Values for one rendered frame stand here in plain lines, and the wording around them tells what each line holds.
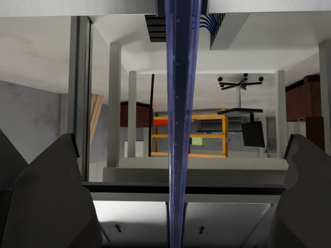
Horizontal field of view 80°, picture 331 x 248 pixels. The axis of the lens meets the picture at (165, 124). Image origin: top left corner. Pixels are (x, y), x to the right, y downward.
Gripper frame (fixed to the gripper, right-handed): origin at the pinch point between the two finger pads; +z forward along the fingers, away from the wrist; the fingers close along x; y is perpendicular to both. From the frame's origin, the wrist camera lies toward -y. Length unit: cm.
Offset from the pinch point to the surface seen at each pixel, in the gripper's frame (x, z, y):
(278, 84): 45, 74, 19
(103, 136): -191, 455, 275
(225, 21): 10.6, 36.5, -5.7
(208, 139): 115, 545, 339
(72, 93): -23.8, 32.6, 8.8
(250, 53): 27, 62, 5
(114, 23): -15.5, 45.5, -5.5
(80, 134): -21.6, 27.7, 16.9
